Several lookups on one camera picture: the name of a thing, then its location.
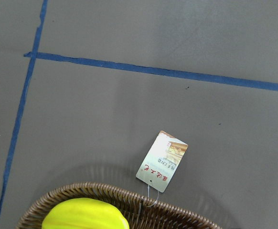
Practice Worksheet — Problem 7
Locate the yellow starfruit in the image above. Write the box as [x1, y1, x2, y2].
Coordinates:
[42, 198, 129, 229]

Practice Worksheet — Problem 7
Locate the paper price tag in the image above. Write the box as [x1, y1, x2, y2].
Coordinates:
[136, 131, 188, 193]

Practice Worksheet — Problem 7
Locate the brown woven wicker basket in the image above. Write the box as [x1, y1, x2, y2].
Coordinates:
[16, 182, 220, 229]

